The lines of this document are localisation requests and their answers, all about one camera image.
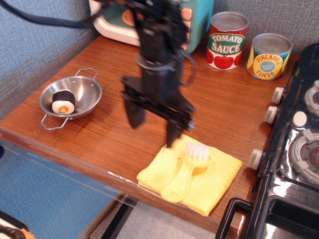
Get toy sushi roll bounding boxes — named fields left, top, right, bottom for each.
left=51, top=90, right=75, bottom=115

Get teal toy microwave oven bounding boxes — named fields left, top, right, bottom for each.
left=94, top=0, right=214, bottom=53

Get yellow dish brush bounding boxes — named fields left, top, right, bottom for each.
left=160, top=142, right=210, bottom=203

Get white stove knob top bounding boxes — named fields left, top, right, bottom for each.
left=272, top=87, right=285, bottom=105

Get small steel bowl with handles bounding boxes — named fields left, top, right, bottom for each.
left=39, top=68, right=102, bottom=130

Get white stove knob bottom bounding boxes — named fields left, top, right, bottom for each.
left=249, top=149, right=263, bottom=170

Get white stove knob middle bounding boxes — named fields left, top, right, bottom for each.
left=264, top=106, right=278, bottom=124

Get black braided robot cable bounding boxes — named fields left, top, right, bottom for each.
left=0, top=0, right=100, bottom=29

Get pineapple slices can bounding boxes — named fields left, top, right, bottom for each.
left=246, top=33, right=293, bottom=81

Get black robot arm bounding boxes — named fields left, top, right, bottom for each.
left=118, top=0, right=196, bottom=147

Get yellow folded cloth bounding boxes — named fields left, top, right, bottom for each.
left=137, top=134, right=243, bottom=217

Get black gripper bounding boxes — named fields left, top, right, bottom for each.
left=122, top=56, right=196, bottom=148

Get orange plush object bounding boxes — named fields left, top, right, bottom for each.
left=0, top=225, right=35, bottom=239

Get white stove knob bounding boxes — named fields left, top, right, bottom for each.
left=264, top=106, right=278, bottom=124
left=272, top=87, right=285, bottom=105
left=249, top=149, right=263, bottom=170

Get tomato sauce can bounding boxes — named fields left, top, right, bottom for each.
left=206, top=11, right=249, bottom=70

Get black toy stove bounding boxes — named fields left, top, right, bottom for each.
left=216, top=43, right=319, bottom=239

